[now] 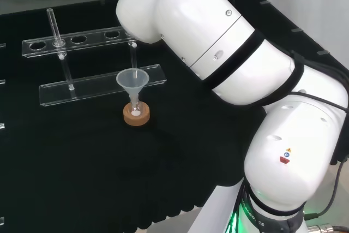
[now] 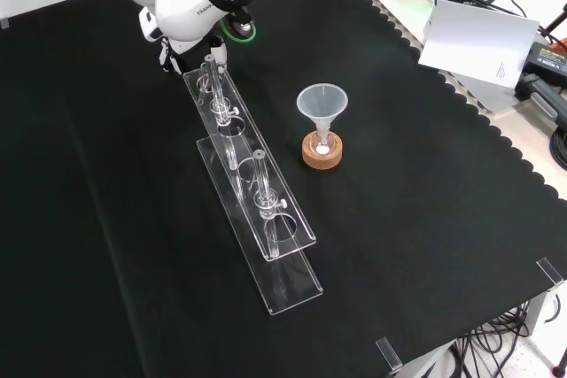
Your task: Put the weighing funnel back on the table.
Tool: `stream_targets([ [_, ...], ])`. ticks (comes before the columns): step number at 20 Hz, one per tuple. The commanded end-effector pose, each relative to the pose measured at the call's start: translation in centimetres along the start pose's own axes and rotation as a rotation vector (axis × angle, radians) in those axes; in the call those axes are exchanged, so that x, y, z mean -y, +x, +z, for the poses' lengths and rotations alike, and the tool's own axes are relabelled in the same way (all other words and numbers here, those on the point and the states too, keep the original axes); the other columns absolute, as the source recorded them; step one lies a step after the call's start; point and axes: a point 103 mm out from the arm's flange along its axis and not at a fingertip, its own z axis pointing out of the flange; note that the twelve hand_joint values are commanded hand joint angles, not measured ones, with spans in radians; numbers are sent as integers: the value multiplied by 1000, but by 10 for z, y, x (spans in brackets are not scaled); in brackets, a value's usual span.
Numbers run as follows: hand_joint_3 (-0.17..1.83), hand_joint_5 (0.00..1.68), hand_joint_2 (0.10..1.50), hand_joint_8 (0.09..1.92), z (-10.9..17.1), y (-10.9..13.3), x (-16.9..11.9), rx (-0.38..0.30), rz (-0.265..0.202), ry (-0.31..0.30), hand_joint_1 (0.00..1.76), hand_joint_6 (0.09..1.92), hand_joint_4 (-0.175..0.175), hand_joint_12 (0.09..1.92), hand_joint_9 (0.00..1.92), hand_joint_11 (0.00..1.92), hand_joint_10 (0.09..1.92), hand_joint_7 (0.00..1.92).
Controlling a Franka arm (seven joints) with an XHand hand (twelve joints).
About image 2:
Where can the clear acrylic funnel stand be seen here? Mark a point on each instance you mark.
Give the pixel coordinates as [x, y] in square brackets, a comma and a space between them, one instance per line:
[292, 290]

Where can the black power adapter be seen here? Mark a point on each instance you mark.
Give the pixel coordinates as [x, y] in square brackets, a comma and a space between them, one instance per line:
[549, 59]

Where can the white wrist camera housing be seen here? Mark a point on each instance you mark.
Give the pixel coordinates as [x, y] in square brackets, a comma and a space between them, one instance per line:
[149, 26]

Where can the translucent plastic funnel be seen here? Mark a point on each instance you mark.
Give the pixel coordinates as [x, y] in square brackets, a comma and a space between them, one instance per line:
[321, 105]

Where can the black grey device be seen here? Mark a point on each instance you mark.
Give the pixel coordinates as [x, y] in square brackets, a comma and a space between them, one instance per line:
[536, 92]

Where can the clear cloth clip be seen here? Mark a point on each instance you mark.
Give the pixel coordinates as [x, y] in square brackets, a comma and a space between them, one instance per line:
[550, 272]
[388, 353]
[4, 23]

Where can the clear glass weighing funnel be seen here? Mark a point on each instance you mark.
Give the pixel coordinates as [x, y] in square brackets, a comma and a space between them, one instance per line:
[206, 81]

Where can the black bench cloth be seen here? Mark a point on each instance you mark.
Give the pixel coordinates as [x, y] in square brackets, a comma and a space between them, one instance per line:
[398, 241]

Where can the white card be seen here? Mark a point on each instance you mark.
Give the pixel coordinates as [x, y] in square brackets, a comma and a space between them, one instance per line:
[478, 41]

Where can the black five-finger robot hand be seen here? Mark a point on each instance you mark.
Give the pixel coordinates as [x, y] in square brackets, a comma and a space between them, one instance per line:
[190, 57]

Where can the small clear round-bottom flask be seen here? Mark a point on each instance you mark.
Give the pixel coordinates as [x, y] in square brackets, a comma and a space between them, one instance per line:
[322, 147]

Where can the black red tripod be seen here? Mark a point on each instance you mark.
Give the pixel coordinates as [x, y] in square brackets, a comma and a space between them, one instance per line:
[556, 21]

